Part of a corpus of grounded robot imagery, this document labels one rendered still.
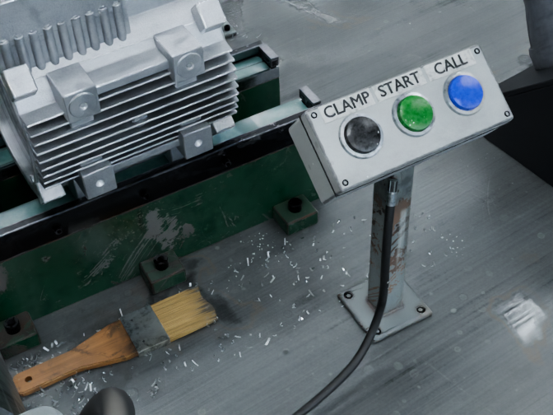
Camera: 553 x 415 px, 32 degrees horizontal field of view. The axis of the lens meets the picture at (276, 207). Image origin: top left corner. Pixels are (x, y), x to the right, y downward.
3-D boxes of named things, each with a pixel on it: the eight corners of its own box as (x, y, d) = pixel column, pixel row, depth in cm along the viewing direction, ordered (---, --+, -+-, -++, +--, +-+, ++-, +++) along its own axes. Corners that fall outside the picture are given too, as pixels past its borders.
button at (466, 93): (451, 120, 79) (461, 114, 77) (435, 87, 79) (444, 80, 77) (480, 108, 80) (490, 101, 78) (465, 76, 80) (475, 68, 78)
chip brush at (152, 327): (25, 408, 90) (23, 403, 89) (9, 370, 93) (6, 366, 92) (220, 320, 96) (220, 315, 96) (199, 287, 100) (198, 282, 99)
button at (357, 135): (348, 163, 76) (356, 157, 74) (332, 128, 76) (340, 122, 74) (380, 150, 77) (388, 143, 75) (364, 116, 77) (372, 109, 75)
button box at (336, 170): (321, 207, 79) (342, 193, 74) (285, 128, 79) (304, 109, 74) (488, 134, 84) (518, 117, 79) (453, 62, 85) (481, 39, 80)
